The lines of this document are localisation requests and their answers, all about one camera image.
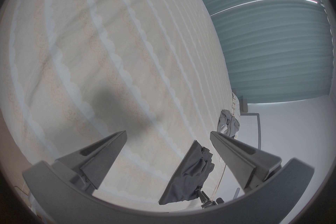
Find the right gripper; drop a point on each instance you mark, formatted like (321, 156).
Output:
(212, 202)

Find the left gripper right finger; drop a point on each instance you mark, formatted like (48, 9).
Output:
(244, 162)

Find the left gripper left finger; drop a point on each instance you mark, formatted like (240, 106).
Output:
(105, 162)

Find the black T-shirt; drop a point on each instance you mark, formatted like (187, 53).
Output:
(186, 178)

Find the pile of clothes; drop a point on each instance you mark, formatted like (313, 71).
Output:
(228, 123)

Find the bed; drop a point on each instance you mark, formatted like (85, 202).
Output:
(105, 60)

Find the white printed pillow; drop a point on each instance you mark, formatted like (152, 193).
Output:
(236, 107)

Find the grey bedside table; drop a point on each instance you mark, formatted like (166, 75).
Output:
(244, 106)

